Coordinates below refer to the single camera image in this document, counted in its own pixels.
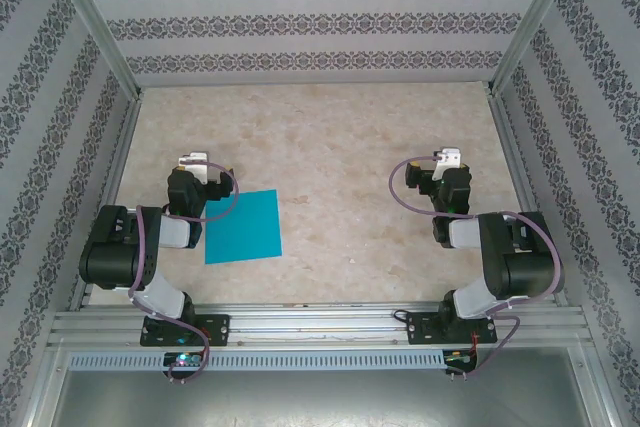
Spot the grey slotted cable duct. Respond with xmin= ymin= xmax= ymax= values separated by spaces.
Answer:
xmin=67 ymin=350 xmax=446 ymax=371

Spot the aluminium right side rail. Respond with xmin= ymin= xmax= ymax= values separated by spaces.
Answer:
xmin=487 ymin=94 xmax=571 ymax=306

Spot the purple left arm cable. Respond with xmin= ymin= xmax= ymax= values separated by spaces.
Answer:
xmin=128 ymin=160 xmax=237 ymax=384

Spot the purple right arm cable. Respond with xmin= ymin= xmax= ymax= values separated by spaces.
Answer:
xmin=389 ymin=156 xmax=566 ymax=381

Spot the aluminium right frame post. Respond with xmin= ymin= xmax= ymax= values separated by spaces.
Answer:
xmin=485 ymin=0 xmax=585 ymax=97

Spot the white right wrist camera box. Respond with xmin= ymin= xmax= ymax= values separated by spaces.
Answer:
xmin=432 ymin=146 xmax=464 ymax=179

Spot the left controller board with lights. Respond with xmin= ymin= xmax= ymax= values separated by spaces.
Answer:
xmin=162 ymin=350 xmax=206 ymax=373

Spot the controller board with lights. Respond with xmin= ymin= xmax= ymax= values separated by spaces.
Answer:
xmin=444 ymin=349 xmax=479 ymax=373
xmin=162 ymin=350 xmax=206 ymax=373

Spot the aluminium left side rail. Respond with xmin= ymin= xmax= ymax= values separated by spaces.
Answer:
xmin=67 ymin=96 xmax=144 ymax=311

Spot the grey metal sheet tray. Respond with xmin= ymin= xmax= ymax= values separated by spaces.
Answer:
xmin=24 ymin=346 xmax=616 ymax=427

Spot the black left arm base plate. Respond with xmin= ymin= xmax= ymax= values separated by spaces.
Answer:
xmin=140 ymin=314 xmax=231 ymax=348

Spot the aluminium left frame post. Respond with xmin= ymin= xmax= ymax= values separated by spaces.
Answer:
xmin=42 ymin=0 xmax=145 ymax=99

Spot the right controller board with lights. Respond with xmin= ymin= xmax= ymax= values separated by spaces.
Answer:
xmin=444 ymin=349 xmax=479 ymax=373

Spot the aluminium frame post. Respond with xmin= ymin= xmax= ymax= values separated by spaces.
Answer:
xmin=485 ymin=0 xmax=585 ymax=97
xmin=42 ymin=0 xmax=145 ymax=99

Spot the blue paper sheet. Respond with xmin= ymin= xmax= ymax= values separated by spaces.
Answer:
xmin=203 ymin=189 xmax=284 ymax=266

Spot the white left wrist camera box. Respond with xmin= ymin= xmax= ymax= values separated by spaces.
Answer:
xmin=177 ymin=150 xmax=210 ymax=184

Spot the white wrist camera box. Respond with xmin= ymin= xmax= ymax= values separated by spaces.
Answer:
xmin=432 ymin=146 xmax=464 ymax=179
xmin=177 ymin=150 xmax=210 ymax=184

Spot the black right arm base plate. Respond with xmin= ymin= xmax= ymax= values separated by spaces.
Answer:
xmin=407 ymin=310 xmax=499 ymax=346

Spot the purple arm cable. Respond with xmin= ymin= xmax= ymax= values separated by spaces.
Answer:
xmin=389 ymin=156 xmax=566 ymax=381
xmin=128 ymin=160 xmax=237 ymax=384

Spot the long aluminium mounting rail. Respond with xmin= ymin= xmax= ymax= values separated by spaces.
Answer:
xmin=48 ymin=301 xmax=591 ymax=348

